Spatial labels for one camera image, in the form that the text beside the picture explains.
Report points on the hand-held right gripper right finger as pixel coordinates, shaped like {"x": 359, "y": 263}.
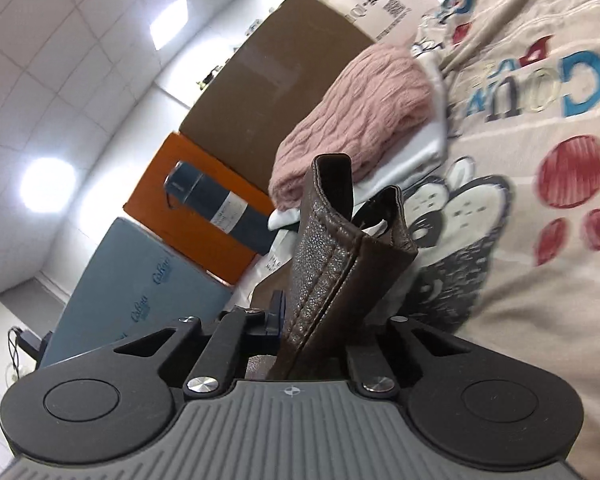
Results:
{"x": 372, "y": 367}

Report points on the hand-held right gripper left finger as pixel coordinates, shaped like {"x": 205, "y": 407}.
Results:
{"x": 275, "y": 312}

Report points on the brown leather wallet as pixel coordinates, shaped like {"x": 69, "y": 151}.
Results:
{"x": 325, "y": 280}

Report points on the orange box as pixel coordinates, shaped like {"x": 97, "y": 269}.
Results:
{"x": 195, "y": 240}

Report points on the dark blue tube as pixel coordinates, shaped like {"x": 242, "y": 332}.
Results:
{"x": 215, "y": 205}

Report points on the large blue cardboard box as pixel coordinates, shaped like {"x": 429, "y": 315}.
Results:
{"x": 130, "y": 285}

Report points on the white folded cloth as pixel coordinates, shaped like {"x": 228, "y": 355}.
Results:
{"x": 420, "y": 150}

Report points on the pink knitted sweater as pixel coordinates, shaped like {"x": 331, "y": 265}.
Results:
{"x": 350, "y": 105}

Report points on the brown cardboard box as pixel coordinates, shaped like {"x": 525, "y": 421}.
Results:
{"x": 260, "y": 90}

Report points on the printed blanket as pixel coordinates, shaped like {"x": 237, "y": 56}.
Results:
{"x": 530, "y": 185}

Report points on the black power adapter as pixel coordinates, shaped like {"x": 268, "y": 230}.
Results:
{"x": 30, "y": 342}

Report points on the ceiling light panel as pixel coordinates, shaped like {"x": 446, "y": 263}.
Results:
{"x": 47, "y": 185}
{"x": 170, "y": 22}

